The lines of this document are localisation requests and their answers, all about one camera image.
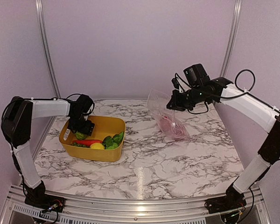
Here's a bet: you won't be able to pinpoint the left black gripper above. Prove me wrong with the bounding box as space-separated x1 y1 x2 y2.
67 113 95 135

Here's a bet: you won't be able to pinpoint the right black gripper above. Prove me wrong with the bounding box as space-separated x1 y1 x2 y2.
166 85 210 111

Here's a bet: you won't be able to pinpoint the green toy pear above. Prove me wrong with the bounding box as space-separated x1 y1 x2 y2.
75 132 87 140

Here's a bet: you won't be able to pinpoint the clear zip top bag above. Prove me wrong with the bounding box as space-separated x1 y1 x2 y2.
147 89 189 140

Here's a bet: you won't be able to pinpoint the yellow plastic basket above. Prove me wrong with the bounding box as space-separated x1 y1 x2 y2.
59 116 126 162

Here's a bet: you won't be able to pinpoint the yellow toy lemon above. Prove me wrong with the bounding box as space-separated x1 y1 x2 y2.
90 142 105 150

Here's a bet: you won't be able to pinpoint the red toy apple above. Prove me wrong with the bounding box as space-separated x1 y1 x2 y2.
157 113 174 135

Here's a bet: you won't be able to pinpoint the red toy peach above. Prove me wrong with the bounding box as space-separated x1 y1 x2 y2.
169 122 189 140

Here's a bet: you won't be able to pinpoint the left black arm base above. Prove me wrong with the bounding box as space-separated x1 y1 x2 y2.
23 181 65 213

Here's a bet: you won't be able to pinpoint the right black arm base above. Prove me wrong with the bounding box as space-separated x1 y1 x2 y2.
204 183 247 214

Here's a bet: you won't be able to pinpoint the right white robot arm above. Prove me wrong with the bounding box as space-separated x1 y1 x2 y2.
167 77 280 209

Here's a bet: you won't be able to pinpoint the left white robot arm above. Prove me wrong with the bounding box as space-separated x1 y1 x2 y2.
0 94 95 189

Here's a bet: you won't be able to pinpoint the green toy grapes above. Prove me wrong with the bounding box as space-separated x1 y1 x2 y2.
71 143 90 148

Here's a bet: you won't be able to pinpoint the orange toy carrot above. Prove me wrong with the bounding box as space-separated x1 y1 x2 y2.
72 139 102 146

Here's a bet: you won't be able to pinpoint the green toy leafy vegetable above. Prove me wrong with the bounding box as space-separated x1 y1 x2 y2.
102 132 124 146

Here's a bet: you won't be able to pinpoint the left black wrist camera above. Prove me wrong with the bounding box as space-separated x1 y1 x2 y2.
75 94 95 116

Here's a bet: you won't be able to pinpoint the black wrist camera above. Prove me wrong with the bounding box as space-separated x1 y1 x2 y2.
183 63 210 87
75 94 95 116

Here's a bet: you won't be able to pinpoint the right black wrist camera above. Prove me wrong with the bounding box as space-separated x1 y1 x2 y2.
183 63 210 87

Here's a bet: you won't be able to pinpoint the right aluminium frame post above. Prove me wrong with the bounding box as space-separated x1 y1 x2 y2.
220 0 243 77

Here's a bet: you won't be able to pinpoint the aluminium frame post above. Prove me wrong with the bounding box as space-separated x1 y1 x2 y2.
220 0 243 77
35 0 61 98

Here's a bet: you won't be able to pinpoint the front aluminium rail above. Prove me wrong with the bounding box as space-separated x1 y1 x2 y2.
0 184 271 224

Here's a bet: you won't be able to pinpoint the left aluminium frame post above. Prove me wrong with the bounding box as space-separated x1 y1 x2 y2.
35 0 61 98

